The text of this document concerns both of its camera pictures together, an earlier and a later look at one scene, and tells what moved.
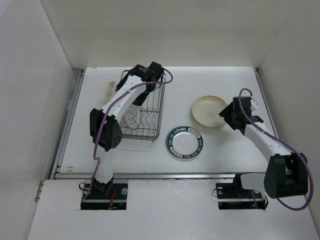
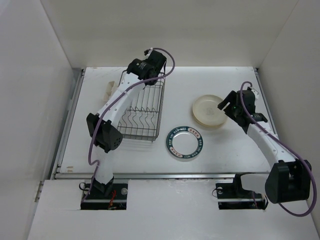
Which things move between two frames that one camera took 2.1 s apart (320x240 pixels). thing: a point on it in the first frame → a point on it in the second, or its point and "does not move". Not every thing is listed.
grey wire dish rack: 144,121 does not move
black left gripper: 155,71 → 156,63
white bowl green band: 184,142 does not move
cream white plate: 206,110 does not move
